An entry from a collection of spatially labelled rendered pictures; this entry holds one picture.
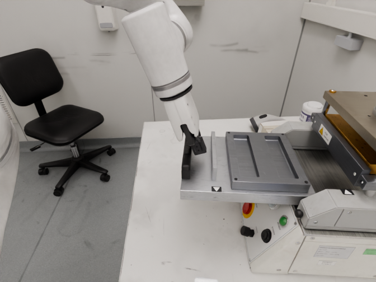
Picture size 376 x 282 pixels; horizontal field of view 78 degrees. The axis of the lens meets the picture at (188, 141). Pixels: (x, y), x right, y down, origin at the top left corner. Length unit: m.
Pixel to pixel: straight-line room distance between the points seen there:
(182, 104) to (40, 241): 1.52
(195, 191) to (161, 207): 0.27
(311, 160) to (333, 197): 0.22
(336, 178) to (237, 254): 0.32
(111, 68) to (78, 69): 0.26
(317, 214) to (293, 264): 0.17
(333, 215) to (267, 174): 0.14
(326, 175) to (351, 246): 0.18
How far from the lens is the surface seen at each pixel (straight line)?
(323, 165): 0.74
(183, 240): 0.71
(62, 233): 1.81
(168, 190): 0.83
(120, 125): 2.26
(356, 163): 0.57
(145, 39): 0.44
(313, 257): 0.65
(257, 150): 0.61
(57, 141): 1.76
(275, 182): 0.54
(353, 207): 0.55
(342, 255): 0.66
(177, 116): 0.48
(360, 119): 0.61
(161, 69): 0.45
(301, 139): 0.75
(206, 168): 0.58
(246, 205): 0.74
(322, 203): 0.55
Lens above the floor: 1.35
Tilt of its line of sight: 35 degrees down
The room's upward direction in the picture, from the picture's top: straight up
